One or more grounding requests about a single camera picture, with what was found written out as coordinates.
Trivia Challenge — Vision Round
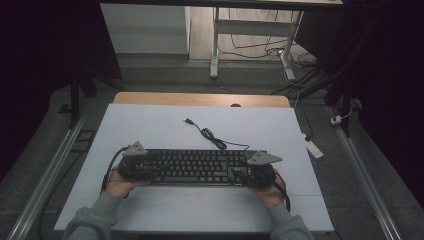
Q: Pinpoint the person's left hand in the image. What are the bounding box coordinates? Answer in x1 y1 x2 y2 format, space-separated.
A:
105 168 151 199

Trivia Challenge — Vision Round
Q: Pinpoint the white board sheet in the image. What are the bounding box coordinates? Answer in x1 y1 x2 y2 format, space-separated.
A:
54 103 334 233

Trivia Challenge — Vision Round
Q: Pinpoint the white desk frame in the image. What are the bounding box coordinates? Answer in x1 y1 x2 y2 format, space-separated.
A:
209 6 304 81

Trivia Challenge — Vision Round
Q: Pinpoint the black metal stand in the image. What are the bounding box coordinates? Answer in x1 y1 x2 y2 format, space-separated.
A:
68 66 124 129
289 49 361 138

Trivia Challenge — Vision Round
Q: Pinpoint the person's right hand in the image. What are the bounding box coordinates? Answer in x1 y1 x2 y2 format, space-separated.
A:
251 169 287 210

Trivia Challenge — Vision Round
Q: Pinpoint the wooden table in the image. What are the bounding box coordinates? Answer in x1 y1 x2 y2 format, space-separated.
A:
113 91 292 109

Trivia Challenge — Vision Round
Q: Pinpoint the tangle of floor cables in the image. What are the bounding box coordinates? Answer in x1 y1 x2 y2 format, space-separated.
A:
218 8 318 69

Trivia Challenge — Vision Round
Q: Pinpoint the aluminium rail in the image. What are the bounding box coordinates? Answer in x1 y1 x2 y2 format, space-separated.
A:
326 106 403 240
6 109 89 240

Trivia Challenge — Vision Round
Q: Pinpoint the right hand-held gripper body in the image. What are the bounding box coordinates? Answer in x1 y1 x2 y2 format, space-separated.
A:
239 150 283 192

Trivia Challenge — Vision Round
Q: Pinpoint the black power strip cable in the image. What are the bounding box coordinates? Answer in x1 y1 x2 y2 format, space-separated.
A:
294 99 316 141

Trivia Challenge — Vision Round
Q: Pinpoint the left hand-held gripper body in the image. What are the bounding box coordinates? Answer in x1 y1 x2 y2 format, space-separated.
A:
117 141 158 183

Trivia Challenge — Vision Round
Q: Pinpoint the black keyboard cable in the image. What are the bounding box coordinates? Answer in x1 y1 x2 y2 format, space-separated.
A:
183 118 250 151

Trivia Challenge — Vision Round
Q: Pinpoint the white cabinet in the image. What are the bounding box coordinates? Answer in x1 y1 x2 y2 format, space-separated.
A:
99 3 191 55

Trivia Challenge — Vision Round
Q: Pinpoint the white power strip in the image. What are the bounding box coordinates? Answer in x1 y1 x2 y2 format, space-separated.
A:
301 133 324 160

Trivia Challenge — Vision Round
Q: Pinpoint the black computer keyboard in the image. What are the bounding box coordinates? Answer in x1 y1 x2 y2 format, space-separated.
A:
143 148 268 187

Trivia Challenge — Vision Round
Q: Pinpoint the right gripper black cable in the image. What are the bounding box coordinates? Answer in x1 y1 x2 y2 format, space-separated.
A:
273 173 292 213

